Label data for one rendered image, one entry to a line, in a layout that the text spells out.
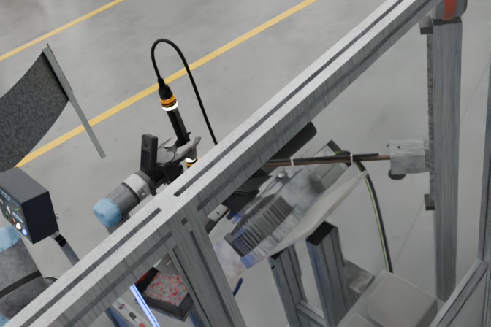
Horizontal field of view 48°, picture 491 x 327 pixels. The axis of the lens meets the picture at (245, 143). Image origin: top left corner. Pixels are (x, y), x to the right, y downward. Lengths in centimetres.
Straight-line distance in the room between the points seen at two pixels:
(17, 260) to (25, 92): 239
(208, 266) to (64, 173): 368
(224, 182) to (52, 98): 323
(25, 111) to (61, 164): 89
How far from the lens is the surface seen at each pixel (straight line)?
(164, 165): 157
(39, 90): 375
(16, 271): 134
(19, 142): 364
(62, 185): 425
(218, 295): 76
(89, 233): 377
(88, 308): 61
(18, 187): 221
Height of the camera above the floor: 247
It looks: 39 degrees down
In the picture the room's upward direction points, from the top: 17 degrees counter-clockwise
